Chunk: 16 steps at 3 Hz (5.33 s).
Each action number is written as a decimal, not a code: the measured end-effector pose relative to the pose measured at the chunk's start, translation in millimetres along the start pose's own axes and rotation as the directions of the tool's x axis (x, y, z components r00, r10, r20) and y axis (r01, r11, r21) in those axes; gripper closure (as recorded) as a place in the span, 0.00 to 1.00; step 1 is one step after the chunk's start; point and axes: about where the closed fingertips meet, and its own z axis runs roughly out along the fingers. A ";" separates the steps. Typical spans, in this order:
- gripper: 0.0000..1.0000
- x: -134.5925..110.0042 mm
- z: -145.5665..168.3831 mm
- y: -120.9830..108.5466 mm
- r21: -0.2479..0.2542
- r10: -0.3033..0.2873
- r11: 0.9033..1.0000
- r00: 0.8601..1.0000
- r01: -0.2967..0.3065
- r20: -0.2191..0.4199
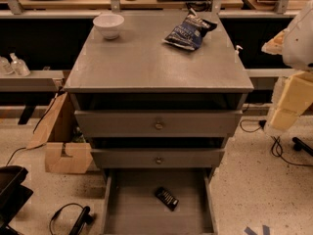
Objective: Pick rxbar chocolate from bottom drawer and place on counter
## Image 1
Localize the blue chip bag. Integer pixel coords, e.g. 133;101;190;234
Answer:
163;8;217;51

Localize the brown cardboard box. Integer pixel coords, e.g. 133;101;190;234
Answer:
26;91;93;174

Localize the white ceramic bowl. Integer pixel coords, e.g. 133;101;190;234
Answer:
93;13;124;39

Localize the grey middle drawer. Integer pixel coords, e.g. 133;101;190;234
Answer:
91;148;224;168

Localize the grey drawer cabinet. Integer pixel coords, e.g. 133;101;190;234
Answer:
64;10;255;181

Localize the black power adapter with cable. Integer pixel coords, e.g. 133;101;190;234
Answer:
239;119;313;167

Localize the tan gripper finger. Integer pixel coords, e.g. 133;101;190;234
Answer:
264;71;313;136
261;29;287;55

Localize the grey top drawer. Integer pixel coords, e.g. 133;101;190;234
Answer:
74;110;242;138

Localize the grey drawer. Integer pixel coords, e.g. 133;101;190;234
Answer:
74;110;242;138
102;168;217;235
91;148;224;168

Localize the clear sanitizer bottle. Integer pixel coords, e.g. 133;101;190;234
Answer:
10;53;30;76
0;56;14;74

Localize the black caster leg right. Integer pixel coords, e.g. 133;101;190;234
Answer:
292;137;313;157

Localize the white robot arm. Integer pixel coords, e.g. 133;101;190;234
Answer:
262;0;313;136

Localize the black chair base left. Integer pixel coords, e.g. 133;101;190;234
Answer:
0;165;33;235

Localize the grey bottom drawer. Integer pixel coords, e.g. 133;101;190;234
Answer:
102;168;217;235

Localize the small white pump bottle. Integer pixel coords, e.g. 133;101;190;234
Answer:
235;45;243;63

